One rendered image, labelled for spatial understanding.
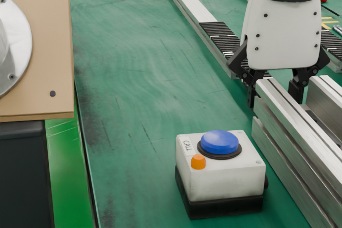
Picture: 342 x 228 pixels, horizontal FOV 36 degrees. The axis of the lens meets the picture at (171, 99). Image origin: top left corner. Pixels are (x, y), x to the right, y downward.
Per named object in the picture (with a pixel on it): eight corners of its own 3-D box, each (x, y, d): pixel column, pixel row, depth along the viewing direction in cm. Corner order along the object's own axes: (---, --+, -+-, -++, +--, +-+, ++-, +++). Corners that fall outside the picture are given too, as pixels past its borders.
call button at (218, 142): (196, 145, 58) (197, 129, 58) (231, 142, 59) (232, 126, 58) (205, 164, 55) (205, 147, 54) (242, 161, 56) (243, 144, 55)
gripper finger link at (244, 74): (257, 63, 75) (253, 106, 77) (235, 64, 74) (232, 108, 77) (265, 72, 72) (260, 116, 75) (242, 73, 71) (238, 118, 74)
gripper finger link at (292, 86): (312, 60, 76) (306, 103, 79) (290, 61, 75) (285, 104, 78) (321, 68, 73) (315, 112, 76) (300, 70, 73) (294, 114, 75)
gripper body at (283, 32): (312, -23, 73) (302, 54, 78) (240, -22, 71) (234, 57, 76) (337, -10, 66) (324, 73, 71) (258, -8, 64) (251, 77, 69)
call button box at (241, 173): (174, 178, 62) (175, 131, 60) (253, 171, 64) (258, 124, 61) (189, 221, 55) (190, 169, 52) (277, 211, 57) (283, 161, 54)
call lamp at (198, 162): (189, 162, 54) (189, 152, 54) (203, 161, 54) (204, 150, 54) (192, 170, 53) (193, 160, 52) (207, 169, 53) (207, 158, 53)
